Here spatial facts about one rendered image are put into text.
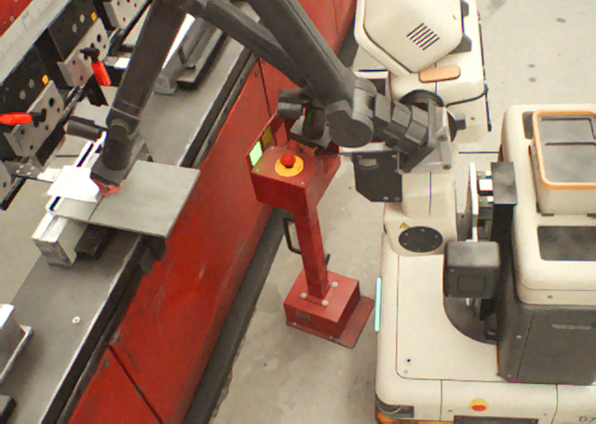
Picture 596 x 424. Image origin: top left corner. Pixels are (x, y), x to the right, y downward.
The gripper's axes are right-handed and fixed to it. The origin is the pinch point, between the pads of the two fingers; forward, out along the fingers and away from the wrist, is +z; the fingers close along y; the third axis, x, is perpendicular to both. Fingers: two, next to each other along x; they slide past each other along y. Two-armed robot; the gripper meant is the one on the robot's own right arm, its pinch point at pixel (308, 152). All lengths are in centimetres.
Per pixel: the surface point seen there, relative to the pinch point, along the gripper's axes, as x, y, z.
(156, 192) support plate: 43, 18, -22
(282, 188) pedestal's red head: 14.7, 0.5, -1.3
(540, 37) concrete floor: -160, -48, 64
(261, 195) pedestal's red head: 14.7, 6.1, 5.8
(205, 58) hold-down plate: -8.5, 36.3, -8.1
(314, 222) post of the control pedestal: 5.0, -6.9, 22.4
